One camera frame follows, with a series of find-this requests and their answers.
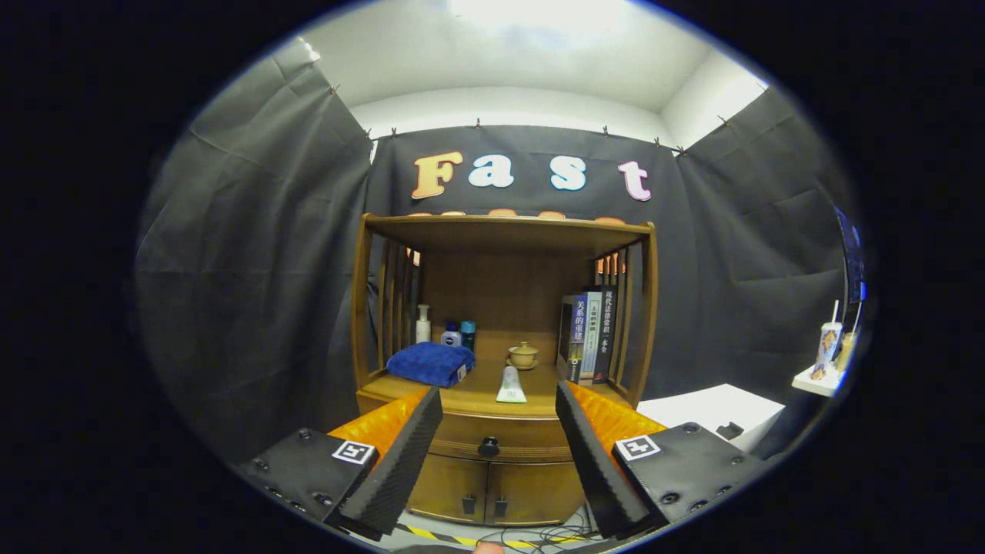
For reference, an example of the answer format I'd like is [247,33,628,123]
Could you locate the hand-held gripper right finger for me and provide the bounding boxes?
[554,379,770,539]

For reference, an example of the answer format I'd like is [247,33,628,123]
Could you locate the white green tube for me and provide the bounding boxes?
[496,365,528,404]

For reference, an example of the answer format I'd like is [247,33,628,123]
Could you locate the white box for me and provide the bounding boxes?
[637,383,787,452]

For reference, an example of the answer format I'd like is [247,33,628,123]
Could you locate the black spine book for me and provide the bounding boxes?
[593,285,619,384]

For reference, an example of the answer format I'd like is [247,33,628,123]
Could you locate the white spine book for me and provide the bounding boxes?
[579,290,603,385]

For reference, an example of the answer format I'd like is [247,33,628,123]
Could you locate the wooden drawer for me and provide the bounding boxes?
[356,392,601,465]

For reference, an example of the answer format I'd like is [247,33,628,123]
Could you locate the blue folded towel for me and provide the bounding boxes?
[386,342,476,389]

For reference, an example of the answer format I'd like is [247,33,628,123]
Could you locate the brown drink cup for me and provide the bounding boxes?
[840,308,861,372]

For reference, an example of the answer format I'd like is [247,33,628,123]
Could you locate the printed paper cup with straw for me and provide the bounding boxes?
[814,300,844,382]

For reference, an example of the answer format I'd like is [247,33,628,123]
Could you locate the yellow black hazard tape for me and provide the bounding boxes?
[396,523,586,549]

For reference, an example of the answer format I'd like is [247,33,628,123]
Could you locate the black backdrop cloth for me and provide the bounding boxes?
[135,38,870,462]

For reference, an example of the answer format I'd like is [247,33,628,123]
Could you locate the wooden cabinet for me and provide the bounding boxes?
[351,213,659,528]

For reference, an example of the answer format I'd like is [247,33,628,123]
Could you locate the black floor cables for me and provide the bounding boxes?
[485,519,609,551]

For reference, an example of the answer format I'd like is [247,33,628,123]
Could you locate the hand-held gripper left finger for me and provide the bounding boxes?
[231,386,445,541]

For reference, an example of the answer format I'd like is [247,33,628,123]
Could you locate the dark monitor screen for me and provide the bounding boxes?
[833,202,869,309]

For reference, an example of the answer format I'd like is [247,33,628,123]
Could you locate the white wall shelf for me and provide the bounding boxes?
[793,365,847,398]

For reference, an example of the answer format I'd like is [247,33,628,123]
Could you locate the wooden countertop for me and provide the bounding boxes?
[358,360,636,420]

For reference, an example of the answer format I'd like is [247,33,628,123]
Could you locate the blue spine book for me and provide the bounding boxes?
[557,293,589,384]

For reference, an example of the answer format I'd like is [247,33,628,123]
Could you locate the wooden cabinet door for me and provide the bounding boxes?
[485,459,587,528]
[406,452,490,524]

